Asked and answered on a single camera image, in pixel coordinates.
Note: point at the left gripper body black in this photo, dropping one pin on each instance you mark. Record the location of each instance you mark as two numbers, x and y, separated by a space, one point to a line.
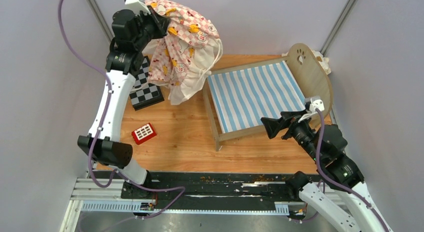
150 26

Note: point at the black grey chessboard box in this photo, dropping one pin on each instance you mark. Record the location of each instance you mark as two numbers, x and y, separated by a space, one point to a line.
145 94

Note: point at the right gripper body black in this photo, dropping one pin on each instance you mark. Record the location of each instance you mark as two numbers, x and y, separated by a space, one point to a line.
298 131

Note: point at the red white window brick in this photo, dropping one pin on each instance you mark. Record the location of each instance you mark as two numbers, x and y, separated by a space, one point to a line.
143 134

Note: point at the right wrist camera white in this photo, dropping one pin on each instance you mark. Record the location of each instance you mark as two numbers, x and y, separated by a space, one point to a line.
311 106

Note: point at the wooden pet bed striped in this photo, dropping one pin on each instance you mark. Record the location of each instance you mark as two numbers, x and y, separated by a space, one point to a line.
236 98

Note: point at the cream pillow brown spots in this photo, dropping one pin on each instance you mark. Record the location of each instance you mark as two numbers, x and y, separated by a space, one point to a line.
323 61

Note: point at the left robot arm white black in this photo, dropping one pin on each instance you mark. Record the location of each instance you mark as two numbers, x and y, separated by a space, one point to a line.
102 144

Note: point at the pink checkered duck cushion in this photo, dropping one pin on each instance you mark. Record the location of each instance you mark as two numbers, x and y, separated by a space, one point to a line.
183 59

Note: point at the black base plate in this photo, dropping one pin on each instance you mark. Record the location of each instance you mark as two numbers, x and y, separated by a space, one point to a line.
267 185

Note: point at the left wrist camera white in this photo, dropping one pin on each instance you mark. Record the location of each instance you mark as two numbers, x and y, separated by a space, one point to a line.
137 6

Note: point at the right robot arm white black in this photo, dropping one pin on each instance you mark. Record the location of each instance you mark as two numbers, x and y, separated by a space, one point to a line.
325 145

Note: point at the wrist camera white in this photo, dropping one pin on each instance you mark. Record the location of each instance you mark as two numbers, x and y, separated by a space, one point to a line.
137 6
311 106

